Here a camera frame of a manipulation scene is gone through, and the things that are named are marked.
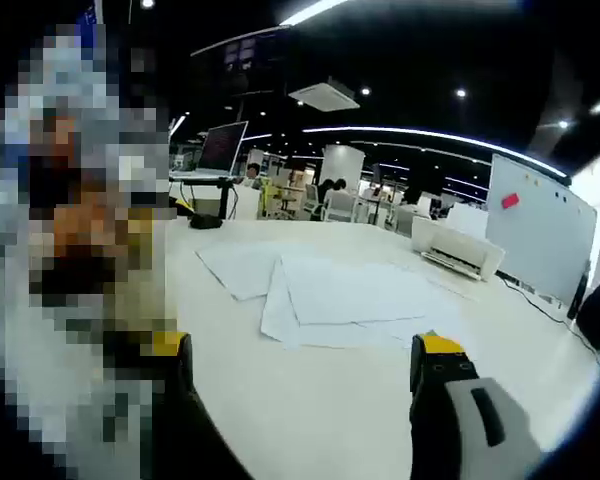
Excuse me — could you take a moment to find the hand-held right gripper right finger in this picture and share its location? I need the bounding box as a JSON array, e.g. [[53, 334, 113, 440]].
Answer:
[[408, 332, 547, 480]]

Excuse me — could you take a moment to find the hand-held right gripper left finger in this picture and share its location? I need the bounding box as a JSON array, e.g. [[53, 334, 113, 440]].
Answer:
[[153, 332, 254, 480]]

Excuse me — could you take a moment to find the pile of white printing papers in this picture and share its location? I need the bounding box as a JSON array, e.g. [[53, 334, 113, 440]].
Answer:
[[194, 243, 481, 352]]

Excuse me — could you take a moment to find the white table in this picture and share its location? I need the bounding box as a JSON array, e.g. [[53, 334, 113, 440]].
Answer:
[[164, 215, 600, 480]]

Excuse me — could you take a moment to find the white desktop printer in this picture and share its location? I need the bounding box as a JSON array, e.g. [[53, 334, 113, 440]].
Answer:
[[410, 215, 506, 283]]

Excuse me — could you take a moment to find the white whiteboard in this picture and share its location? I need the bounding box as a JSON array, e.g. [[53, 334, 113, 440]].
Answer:
[[484, 152, 599, 307]]

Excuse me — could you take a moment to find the black monitor stand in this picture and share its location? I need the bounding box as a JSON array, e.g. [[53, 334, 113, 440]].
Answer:
[[188, 174, 234, 231]]

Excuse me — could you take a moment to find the white desk panel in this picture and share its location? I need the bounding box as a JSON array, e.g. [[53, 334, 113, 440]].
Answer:
[[232, 184, 262, 221]]

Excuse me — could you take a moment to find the white mesh office chair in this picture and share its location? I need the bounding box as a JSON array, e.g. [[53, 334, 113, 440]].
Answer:
[[322, 192, 360, 224]]

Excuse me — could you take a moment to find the computer monitor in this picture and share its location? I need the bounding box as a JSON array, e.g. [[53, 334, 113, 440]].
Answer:
[[198, 120, 250, 176]]

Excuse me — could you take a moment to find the long ceiling light strip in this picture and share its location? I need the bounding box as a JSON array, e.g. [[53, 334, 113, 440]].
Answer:
[[278, 0, 352, 27], [299, 124, 572, 180]]

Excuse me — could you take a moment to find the ceiling air conditioner unit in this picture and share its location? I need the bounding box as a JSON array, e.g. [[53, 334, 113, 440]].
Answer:
[[288, 77, 361, 112]]

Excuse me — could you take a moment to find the hanging dark display screen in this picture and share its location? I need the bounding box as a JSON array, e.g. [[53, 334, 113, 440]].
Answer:
[[222, 37, 259, 96]]

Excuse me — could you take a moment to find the black cable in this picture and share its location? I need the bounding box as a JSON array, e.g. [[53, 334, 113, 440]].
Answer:
[[497, 272, 597, 351]]

